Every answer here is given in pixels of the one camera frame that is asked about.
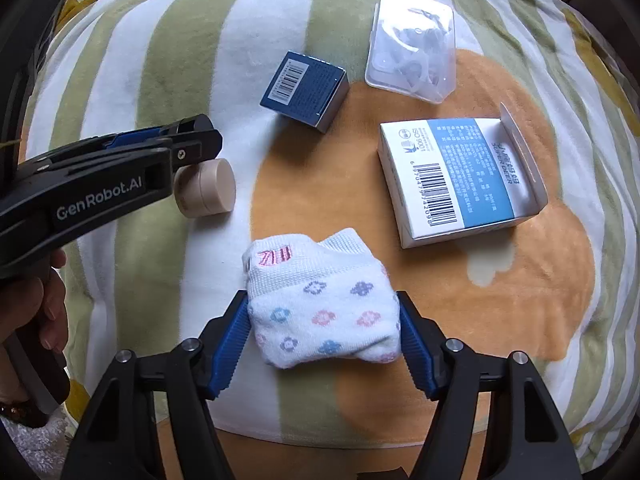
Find person's left forearm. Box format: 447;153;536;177
0;405;76;480

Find white and blue cardboard box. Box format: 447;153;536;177
377;102;549;250

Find person's left hand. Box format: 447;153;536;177
0;249;69;356

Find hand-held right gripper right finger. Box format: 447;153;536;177
396;290;583;480

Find striped printed blanket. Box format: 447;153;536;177
20;0;640;473

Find white floral sock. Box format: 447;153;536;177
241;228;403;371

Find beige round jar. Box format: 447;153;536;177
174;158;237;219

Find dark beaded bracelet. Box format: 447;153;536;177
0;400;37;429

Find clear plastic case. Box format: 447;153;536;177
364;0;458;106

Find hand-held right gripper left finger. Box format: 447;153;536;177
60;291;251;480

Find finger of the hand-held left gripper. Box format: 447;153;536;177
160;129;224;167
102;114;213;150

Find dark blue cardboard box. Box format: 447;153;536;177
259;50;350;134

